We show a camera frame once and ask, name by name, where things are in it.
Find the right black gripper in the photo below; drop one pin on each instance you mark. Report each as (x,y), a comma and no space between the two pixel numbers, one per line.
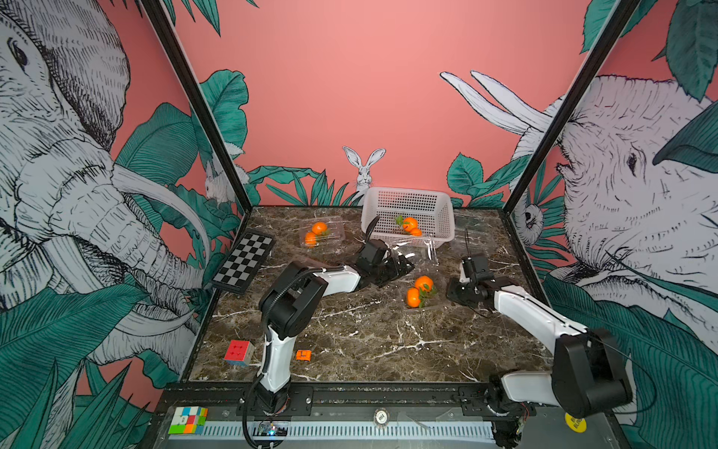
(452,292)

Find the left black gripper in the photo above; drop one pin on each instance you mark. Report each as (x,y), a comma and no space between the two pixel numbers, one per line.
(396,273)

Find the orange with leaf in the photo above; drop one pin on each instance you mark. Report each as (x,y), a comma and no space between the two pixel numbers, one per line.
(409,224)

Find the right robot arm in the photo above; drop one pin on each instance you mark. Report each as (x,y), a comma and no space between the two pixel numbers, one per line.
(587,376)

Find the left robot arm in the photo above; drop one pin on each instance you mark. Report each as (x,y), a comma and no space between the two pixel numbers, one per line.
(289,304)

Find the white plastic basket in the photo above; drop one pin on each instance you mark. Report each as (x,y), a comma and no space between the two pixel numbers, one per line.
(413,215)

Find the small orange block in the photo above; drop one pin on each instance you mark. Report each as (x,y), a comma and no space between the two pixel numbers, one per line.
(304,355)

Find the round silver knob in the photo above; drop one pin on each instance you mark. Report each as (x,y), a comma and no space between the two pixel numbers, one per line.
(381,417)

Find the black white checkerboard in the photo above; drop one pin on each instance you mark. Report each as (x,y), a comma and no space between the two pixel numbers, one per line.
(246,257)

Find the yellow round sticker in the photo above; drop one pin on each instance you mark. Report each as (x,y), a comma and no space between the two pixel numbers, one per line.
(578,425)

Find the red cube on table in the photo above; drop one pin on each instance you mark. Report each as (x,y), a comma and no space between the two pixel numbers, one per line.
(239,353)

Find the small circuit board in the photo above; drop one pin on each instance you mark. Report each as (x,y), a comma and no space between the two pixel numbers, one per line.
(271,430)

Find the colourful cube on rail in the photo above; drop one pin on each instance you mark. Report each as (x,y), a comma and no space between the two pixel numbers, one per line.
(188,420)

